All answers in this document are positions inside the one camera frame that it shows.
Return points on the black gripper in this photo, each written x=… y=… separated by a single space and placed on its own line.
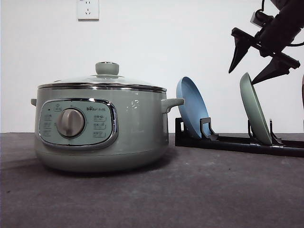
x=274 y=38

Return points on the green plate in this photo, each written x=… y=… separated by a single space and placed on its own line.
x=254 y=111

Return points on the glass pot lid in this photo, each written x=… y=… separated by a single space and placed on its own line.
x=106 y=77

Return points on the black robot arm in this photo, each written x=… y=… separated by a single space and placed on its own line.
x=293 y=12

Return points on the pink plate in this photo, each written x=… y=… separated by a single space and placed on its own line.
x=303 y=90

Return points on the blue plate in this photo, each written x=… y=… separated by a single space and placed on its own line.
x=194 y=108

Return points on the black plate rack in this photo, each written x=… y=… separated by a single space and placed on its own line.
x=208 y=139

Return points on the green electric steamer pot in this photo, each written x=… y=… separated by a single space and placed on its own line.
x=100 y=129

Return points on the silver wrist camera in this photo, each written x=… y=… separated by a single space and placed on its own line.
x=260 y=19

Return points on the black camera cable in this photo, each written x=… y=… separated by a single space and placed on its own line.
x=263 y=4

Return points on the left white wall socket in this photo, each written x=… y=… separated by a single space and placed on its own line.
x=87 y=11

